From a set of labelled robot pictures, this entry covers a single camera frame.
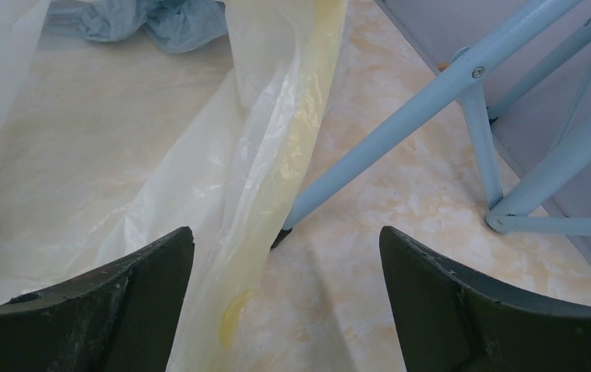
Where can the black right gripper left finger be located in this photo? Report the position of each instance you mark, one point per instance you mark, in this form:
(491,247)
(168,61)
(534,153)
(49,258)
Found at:
(121,316)

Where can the light blue tripod stand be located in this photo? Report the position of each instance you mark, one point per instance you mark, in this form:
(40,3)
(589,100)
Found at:
(461,81)

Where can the crumpled grey-blue plastic bag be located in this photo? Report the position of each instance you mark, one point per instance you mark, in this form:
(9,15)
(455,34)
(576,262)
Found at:
(173,26)

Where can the clear yellow-edged plastic bag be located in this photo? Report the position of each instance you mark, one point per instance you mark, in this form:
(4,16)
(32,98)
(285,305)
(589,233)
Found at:
(107,147)

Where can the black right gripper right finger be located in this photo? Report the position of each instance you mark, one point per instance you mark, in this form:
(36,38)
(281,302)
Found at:
(450,317)

